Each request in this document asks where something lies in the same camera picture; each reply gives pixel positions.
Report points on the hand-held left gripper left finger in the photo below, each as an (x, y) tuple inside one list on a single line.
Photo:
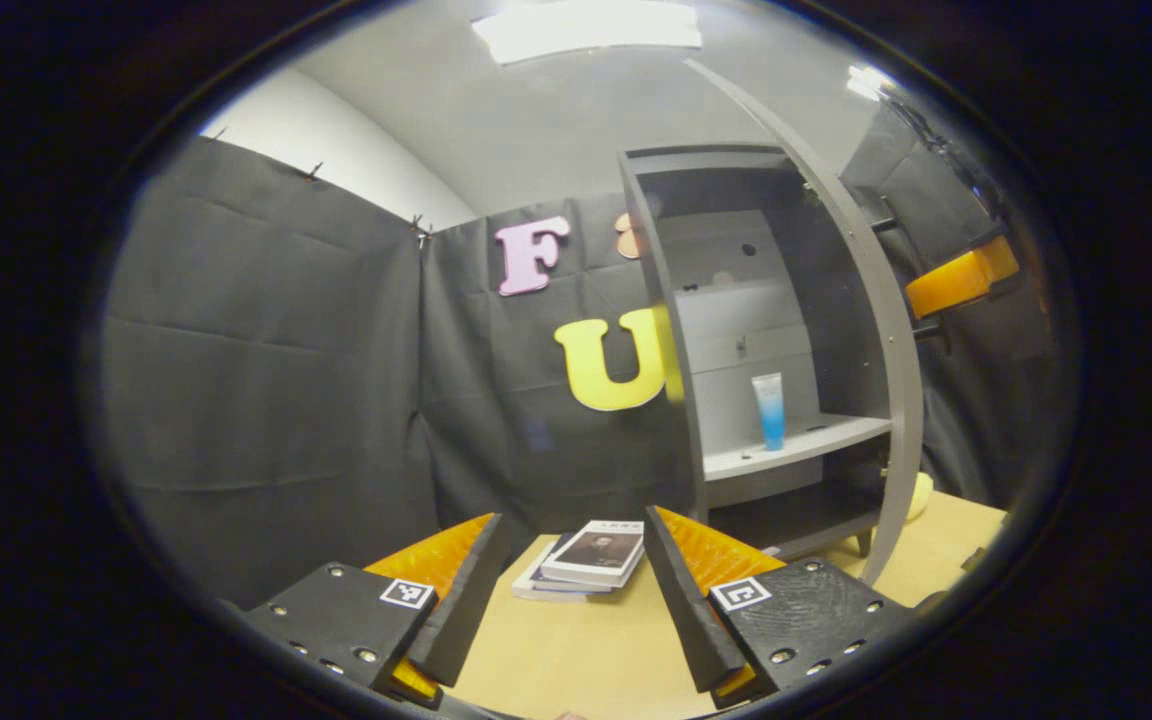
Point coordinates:
[(461, 620)]

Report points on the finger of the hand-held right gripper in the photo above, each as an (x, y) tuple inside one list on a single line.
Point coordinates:
[(956, 283)]

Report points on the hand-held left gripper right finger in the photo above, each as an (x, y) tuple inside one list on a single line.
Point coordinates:
[(691, 620)]

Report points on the grey cabinet door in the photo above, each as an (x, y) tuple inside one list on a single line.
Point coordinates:
[(908, 420)]

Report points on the white and blue bottle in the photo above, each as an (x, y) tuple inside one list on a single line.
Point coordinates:
[(770, 420)]

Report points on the grey cabinet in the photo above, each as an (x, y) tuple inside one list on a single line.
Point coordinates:
[(681, 420)]

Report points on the white cabinet shelf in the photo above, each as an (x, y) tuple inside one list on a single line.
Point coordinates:
[(816, 440)]

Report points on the white book with dark spine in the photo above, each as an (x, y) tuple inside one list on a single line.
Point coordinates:
[(536, 588)]

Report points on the white book with portrait cover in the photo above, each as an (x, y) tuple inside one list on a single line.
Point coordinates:
[(596, 552)]

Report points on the yellow round object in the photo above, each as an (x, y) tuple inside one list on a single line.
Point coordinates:
[(922, 497)]

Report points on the small ceiling light panel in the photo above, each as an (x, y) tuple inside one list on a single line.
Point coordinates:
[(866, 80)]

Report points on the black backdrop cloth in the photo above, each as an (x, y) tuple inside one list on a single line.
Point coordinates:
[(266, 390)]

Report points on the metal cloth clip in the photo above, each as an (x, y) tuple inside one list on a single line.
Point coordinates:
[(421, 230)]

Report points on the large ceiling light panel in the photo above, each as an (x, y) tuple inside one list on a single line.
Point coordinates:
[(586, 30)]

